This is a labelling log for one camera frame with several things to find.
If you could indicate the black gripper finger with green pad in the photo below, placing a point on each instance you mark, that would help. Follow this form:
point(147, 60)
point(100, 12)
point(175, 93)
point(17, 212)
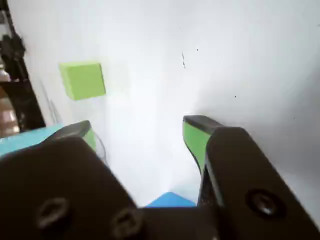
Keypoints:
point(240, 175)
point(57, 190)

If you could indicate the blue lego block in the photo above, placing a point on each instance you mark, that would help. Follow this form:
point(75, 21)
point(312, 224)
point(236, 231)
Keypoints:
point(171, 200)

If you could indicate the green lego block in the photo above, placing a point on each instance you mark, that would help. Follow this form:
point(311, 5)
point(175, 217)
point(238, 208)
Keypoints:
point(83, 81)

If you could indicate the teal whale-shaped bin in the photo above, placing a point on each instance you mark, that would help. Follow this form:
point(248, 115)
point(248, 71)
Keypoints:
point(20, 140)

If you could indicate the black furniture frame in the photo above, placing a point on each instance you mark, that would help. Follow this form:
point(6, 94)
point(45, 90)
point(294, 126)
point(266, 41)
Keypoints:
point(17, 65)

